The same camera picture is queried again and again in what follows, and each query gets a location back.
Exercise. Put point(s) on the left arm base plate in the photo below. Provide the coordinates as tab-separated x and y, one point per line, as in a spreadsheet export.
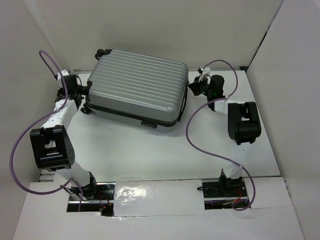
101	201

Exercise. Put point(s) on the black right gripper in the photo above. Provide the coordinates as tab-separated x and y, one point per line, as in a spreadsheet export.
196	86

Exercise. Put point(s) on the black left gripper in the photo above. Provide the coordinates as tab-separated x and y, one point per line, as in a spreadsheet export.
60	90

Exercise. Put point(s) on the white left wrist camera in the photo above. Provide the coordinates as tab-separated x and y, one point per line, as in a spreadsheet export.
63	73

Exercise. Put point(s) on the dark grey hardshell suitcase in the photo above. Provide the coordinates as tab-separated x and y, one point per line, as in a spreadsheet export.
137	89

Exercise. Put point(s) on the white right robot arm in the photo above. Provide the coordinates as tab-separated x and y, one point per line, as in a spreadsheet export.
243	121

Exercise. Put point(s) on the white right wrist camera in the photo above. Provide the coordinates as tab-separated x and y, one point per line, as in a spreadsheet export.
203	71

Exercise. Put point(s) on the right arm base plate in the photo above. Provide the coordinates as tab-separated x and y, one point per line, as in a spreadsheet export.
217	198

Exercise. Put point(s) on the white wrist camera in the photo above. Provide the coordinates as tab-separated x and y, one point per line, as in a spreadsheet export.
63	73
203	71

